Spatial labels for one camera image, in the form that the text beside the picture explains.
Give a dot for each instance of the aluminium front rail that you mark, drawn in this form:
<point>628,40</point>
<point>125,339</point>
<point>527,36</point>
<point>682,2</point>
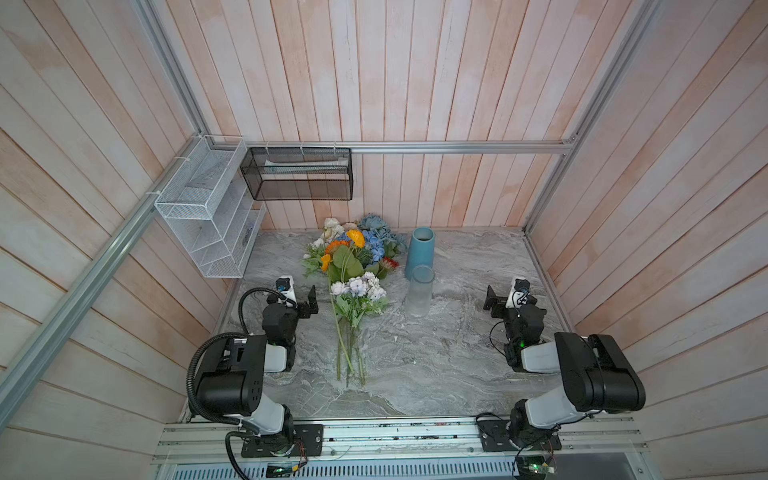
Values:
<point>407,438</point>

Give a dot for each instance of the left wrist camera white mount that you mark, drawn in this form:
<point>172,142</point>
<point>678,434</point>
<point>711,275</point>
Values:
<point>285,287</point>

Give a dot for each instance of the pink purple mixed bouquet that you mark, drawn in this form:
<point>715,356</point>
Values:
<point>353,301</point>

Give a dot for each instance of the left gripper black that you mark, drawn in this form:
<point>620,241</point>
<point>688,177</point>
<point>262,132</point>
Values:
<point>306,306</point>

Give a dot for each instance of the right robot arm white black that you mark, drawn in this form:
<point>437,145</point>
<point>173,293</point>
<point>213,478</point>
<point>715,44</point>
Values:
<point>595,375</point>

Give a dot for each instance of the white ranunculus flower stem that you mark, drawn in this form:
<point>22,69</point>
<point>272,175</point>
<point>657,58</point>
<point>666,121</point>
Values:
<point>334,255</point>

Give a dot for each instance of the blue hydrangea flower stem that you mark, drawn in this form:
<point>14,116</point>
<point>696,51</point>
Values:
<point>374,243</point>

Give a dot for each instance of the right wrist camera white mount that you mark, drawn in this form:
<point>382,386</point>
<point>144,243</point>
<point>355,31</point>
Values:
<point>519,293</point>

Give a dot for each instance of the teal ceramic vase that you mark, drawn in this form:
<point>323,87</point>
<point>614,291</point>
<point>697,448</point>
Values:
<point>420,250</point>

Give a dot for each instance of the dusty blue flower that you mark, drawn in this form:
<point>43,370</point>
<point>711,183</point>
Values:
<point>394,243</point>

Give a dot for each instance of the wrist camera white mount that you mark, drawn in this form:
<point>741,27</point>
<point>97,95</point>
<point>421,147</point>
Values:
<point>285,287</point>
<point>519,293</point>

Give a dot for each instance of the clear glass vase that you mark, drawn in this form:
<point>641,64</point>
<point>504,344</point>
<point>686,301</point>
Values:
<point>419,295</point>

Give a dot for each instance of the orange gerbera flower stem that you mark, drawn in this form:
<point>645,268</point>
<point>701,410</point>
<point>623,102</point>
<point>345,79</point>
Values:
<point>344,273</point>

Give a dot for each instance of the cream rose greenery bunch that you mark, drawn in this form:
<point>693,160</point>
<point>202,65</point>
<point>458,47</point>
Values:
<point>315,258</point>

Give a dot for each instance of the black mesh wall basket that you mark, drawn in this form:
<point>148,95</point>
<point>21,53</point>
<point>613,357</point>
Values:
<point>298,173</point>

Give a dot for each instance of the yellow poppy flower stem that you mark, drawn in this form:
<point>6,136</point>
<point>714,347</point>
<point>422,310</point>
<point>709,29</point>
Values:
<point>339,252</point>

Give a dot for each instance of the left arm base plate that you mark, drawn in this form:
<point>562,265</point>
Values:
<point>293,441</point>

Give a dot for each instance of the white wire mesh shelf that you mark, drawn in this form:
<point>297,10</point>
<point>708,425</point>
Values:
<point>208,207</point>

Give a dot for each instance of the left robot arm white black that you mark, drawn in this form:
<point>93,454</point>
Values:
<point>225,377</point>

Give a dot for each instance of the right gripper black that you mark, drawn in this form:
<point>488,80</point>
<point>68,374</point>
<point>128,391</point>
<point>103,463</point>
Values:
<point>498,306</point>

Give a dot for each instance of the red small flower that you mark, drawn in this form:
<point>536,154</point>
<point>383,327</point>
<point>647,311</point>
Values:
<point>389,264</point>

